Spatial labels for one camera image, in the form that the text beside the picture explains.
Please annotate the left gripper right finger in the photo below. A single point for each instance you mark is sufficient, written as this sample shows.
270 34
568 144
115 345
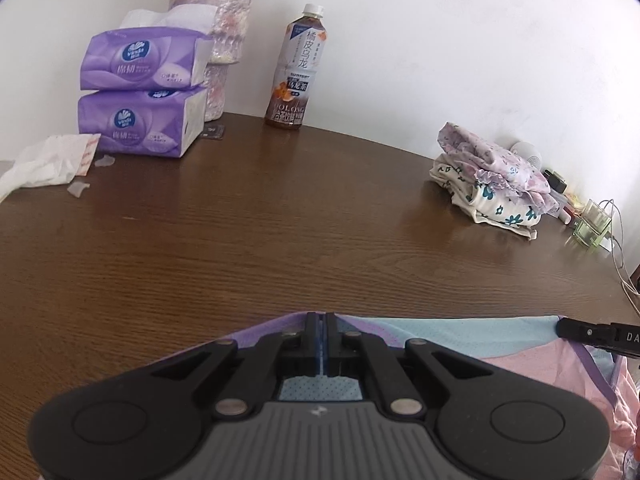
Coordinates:
377 367

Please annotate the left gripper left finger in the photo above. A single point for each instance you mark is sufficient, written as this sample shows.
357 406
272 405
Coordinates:
258 372

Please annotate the oolong tea plastic bottle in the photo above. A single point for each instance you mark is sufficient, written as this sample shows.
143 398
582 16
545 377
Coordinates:
297 66

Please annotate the upper purple tissue pack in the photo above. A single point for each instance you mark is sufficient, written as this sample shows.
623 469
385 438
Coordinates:
150 51

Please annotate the pink and blue mesh garment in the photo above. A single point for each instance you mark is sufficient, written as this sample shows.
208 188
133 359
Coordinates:
323 428

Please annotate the small black device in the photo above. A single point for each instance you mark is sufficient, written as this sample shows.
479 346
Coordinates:
555 181

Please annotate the crumpled white tissue wrapper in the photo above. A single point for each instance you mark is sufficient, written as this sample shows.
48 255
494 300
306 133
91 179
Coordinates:
55 161

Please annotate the lower purple tissue pack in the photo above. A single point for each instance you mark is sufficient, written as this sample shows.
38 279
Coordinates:
160 123

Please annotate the folded white teal-flower cloth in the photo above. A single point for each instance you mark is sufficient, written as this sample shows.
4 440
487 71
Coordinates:
485 204

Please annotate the folded purple floral cloth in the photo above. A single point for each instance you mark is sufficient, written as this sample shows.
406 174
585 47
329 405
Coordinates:
484 162

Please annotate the pink glass flower vase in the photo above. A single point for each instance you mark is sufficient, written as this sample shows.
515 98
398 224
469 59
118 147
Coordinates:
228 29

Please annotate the purple tissue pack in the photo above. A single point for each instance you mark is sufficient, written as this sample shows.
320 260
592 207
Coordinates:
150 51
160 123

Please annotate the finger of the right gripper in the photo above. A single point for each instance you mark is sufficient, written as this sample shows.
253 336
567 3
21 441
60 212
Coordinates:
584 332

